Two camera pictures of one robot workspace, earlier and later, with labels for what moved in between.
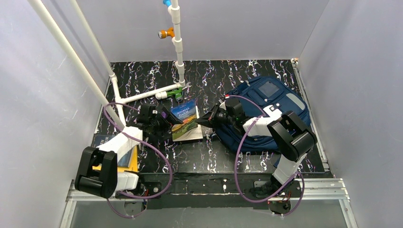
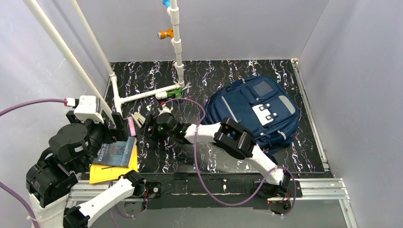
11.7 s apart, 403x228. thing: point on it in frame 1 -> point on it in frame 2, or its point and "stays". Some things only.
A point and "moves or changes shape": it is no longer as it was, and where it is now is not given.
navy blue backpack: [276, 97] moves or changes shape
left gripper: [165, 118] -> [111, 125]
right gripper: [215, 116] -> [149, 126]
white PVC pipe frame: [118, 114] -> [118, 101]
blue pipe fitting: [167, 2] stays
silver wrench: [187, 85] stays
